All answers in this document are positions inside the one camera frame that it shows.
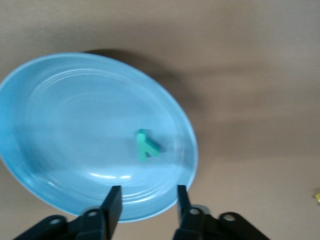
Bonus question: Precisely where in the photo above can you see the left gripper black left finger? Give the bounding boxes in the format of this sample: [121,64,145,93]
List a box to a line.
[67,185,124,240]

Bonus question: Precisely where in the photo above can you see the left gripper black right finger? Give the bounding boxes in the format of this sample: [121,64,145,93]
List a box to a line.
[172,184,216,240]

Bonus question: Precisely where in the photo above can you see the teal letter y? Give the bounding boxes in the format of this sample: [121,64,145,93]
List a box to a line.
[136,128,166,162]

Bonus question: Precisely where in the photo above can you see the blue plate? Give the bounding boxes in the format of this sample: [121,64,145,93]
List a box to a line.
[0,51,200,224]

